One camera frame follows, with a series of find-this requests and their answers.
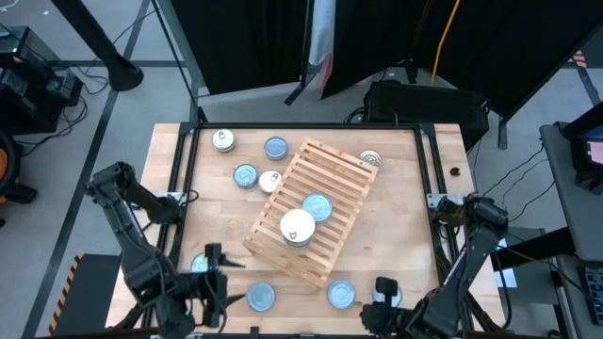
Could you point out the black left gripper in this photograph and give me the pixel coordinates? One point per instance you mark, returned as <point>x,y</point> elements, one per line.
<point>216,285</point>

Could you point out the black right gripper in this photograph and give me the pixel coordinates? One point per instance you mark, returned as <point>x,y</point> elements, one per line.
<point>391,322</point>

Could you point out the Bumble Bee light tuna can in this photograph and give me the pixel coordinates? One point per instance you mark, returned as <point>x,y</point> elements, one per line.
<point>260,296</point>
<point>317,207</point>
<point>341,294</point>
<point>275,148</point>

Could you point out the Wild Planet pink salmon can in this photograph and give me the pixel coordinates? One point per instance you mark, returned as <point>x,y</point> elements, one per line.
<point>298,243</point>
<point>297,225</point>
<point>270,181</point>
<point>372,156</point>
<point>298,246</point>
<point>223,140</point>

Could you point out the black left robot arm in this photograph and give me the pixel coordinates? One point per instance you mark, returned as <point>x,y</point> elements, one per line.
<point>132,245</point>

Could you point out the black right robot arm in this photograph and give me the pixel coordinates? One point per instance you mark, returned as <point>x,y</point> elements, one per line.
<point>471,254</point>

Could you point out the wooden slatted shelf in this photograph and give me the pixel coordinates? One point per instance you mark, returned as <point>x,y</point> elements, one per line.
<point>339,174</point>

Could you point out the black plate hazard striped edge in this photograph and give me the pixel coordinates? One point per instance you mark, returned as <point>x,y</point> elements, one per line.
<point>89,296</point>

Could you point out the black round knob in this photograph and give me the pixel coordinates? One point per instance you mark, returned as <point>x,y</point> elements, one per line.
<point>454,171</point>

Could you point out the black equipment case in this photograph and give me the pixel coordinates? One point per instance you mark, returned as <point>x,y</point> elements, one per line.
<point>424,108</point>

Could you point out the grey side desk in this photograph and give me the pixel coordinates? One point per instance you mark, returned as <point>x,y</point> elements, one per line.
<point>565,198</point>

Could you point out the black keyboard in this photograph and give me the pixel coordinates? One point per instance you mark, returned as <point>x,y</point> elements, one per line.
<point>594,292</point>

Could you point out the black stand pole base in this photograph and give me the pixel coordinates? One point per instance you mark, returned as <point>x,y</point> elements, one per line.
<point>120,73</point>

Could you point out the orange black floor machine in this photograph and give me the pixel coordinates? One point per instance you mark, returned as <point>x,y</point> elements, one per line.
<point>5,165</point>

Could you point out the black monitor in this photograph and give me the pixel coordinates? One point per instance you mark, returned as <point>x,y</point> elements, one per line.
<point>589,150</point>

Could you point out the black curtain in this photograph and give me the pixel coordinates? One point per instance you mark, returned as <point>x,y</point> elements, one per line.
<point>235,42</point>
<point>377,37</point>
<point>518,47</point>

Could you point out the white banner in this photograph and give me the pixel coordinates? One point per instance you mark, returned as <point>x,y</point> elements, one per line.
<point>322,33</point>

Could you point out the black equipment cart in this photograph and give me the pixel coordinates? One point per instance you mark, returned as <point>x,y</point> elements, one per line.
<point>28,94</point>

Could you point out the black table frame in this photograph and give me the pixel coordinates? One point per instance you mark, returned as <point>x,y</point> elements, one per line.
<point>301,125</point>

